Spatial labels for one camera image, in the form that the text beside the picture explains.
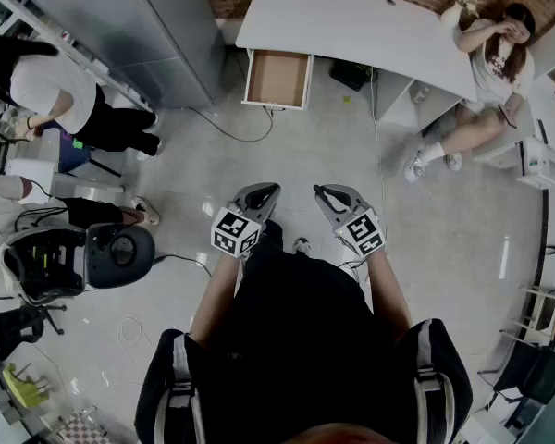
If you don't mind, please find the white wooden drawer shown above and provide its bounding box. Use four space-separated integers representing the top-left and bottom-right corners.
240 47 315 112

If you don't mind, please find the grey floor cable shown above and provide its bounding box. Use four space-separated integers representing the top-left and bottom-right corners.
184 106 275 143

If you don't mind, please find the black chair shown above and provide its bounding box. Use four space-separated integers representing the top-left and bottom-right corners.
478 339 555 429

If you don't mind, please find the grey refrigerator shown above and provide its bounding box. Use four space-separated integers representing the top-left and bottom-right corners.
21 0 227 110

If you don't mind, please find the white under-desk cabinet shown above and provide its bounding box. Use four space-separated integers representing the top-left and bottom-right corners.
374 69 463 133

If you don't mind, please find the white box appliance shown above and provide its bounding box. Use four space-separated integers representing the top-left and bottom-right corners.
516 120 555 190

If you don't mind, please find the checkered mat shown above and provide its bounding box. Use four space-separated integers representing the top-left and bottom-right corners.
57 412 110 444

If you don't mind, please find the white shelving rack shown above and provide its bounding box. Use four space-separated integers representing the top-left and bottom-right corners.
0 0 154 111

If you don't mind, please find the person's black clothing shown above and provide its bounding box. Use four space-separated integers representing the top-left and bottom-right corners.
133 219 473 444

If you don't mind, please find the white desk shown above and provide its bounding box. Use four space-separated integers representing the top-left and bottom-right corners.
235 0 480 104

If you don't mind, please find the white table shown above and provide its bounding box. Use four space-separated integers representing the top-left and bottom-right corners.
50 172 126 198

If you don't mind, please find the yellow-green toy chair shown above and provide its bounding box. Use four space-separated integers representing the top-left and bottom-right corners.
2 363 52 409

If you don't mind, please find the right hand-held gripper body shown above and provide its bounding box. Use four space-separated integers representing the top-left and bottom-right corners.
333 205 387 259

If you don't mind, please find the blue chair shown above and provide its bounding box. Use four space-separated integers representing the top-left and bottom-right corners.
57 127 122 179

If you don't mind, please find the grey shoulder strap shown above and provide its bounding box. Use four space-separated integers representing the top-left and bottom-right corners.
154 334 205 444
413 320 458 444

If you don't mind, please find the wooden rack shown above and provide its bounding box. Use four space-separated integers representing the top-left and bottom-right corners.
499 284 555 347

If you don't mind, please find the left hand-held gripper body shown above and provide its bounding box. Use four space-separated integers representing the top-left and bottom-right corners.
211 199 265 259

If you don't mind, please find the person's left forearm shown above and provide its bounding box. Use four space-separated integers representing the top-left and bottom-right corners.
190 250 241 349

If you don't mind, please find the black floor cable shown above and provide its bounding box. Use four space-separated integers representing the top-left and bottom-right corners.
153 253 214 279

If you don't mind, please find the person's right forearm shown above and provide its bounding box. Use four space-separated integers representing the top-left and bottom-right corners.
368 247 413 341

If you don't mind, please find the black office chair base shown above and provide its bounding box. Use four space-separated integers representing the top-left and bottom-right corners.
0 302 68 369

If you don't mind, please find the black box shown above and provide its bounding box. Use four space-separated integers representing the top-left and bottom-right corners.
328 58 374 93

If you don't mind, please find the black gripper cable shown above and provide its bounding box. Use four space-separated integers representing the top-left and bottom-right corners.
337 257 372 287

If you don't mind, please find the white coiled cable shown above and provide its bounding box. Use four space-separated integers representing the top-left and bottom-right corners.
117 312 154 364

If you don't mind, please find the white vase with flowers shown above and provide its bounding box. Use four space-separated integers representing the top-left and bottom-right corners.
439 0 482 30

